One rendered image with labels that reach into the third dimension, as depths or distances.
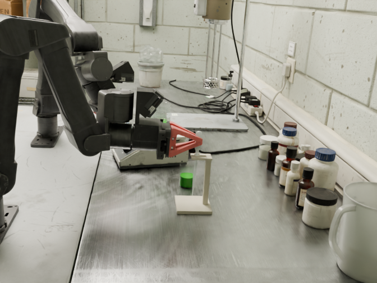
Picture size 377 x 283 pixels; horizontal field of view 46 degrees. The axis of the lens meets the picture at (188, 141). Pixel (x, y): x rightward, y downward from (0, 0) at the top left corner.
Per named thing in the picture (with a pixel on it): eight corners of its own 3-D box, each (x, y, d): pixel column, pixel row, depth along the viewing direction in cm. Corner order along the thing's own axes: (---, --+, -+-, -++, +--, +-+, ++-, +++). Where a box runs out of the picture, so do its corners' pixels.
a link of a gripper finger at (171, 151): (201, 121, 100) (160, 118, 99) (205, 129, 94) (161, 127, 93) (198, 149, 102) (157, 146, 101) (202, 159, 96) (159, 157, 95)
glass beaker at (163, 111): (169, 129, 131) (170, 101, 128) (171, 136, 125) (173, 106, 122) (145, 129, 129) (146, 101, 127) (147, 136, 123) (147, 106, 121)
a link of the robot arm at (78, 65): (109, 77, 112) (95, 53, 109) (91, 88, 109) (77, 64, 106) (97, 77, 117) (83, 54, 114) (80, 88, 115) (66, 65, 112)
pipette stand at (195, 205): (176, 214, 98) (179, 160, 94) (174, 198, 106) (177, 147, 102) (212, 214, 99) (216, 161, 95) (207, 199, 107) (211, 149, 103)
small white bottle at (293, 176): (282, 194, 112) (286, 162, 109) (286, 190, 115) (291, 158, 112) (295, 197, 110) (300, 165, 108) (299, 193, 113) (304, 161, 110)
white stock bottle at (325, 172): (332, 208, 106) (341, 157, 102) (302, 202, 108) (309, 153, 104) (332, 196, 113) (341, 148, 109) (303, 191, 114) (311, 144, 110)
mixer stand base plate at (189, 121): (168, 129, 160) (168, 126, 159) (165, 114, 179) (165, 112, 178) (248, 131, 163) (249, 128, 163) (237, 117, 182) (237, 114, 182)
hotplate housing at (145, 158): (119, 170, 120) (119, 142, 117) (111, 154, 132) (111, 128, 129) (195, 165, 127) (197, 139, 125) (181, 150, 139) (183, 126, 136)
